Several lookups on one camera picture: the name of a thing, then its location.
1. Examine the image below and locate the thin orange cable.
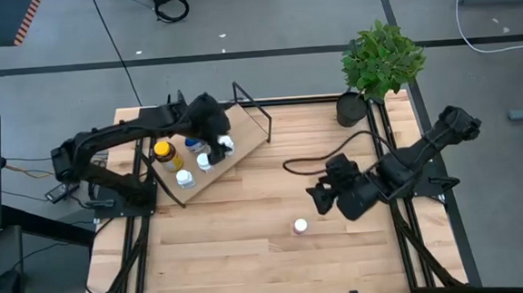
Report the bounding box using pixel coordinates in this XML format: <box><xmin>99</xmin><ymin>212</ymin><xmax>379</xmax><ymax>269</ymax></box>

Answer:
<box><xmin>3</xmin><ymin>160</ymin><xmax>55</xmax><ymax>182</ymax></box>

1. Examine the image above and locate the black power adapter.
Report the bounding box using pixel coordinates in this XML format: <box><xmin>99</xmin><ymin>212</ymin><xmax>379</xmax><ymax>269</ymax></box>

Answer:
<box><xmin>44</xmin><ymin>181</ymin><xmax>82</xmax><ymax>205</ymax></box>

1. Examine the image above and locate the small white-capped bottle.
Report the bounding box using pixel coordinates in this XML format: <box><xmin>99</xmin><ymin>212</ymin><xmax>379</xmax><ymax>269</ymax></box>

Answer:
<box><xmin>174</xmin><ymin>168</ymin><xmax>198</xmax><ymax>190</ymax></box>

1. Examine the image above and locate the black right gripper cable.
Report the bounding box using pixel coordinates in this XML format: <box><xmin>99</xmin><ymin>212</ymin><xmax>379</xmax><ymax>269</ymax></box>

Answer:
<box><xmin>280</xmin><ymin>127</ymin><xmax>400</xmax><ymax>179</ymax></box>

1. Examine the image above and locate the blue cap medicine bottle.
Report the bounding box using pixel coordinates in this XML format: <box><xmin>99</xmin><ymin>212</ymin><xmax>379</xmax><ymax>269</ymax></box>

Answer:
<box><xmin>183</xmin><ymin>136</ymin><xmax>209</xmax><ymax>155</ymax></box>

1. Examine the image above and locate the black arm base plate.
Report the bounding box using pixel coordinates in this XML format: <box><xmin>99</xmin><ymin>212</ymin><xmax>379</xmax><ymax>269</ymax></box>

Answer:
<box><xmin>410</xmin><ymin>154</ymin><xmax>462</xmax><ymax>200</ymax></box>
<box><xmin>91</xmin><ymin>180</ymin><xmax>160</xmax><ymax>220</ymax></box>

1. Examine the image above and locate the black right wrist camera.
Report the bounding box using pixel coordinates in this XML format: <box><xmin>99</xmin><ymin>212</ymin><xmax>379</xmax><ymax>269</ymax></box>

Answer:
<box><xmin>323</xmin><ymin>151</ymin><xmax>363</xmax><ymax>187</ymax></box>

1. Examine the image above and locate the brown bottle with yellow cap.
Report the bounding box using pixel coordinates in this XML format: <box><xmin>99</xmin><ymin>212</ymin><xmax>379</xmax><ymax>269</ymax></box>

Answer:
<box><xmin>152</xmin><ymin>139</ymin><xmax>186</xmax><ymax>174</ymax></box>

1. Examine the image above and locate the wooden shelf with black frame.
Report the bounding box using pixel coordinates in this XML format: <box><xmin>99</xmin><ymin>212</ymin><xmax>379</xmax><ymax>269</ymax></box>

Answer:
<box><xmin>135</xmin><ymin>78</ymin><xmax>279</xmax><ymax>212</ymax></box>

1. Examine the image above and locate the green plant in black pot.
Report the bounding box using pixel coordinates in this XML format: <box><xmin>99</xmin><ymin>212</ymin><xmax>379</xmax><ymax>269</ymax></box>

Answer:
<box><xmin>330</xmin><ymin>15</ymin><xmax>431</xmax><ymax>129</ymax></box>

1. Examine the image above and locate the pink Pepto Bismol bottle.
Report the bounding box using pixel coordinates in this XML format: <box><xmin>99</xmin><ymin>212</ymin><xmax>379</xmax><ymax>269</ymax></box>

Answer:
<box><xmin>291</xmin><ymin>218</ymin><xmax>310</xmax><ymax>237</ymax></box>

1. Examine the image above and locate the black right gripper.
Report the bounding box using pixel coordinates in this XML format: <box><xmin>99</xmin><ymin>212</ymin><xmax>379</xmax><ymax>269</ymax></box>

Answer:
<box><xmin>304</xmin><ymin>174</ymin><xmax>385</xmax><ymax>225</ymax></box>

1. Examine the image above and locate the long black floor cable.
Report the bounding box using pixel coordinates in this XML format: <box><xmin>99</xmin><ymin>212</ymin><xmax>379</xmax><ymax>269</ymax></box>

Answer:
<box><xmin>90</xmin><ymin>0</ymin><xmax>143</xmax><ymax>110</ymax></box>

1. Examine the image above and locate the coiled black cable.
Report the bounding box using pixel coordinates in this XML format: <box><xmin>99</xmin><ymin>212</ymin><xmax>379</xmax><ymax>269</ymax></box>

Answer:
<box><xmin>150</xmin><ymin>0</ymin><xmax>191</xmax><ymax>25</ymax></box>

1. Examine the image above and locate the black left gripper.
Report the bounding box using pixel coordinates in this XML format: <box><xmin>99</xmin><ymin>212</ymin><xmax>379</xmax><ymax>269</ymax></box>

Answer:
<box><xmin>183</xmin><ymin>90</ymin><xmax>235</xmax><ymax>168</ymax></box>

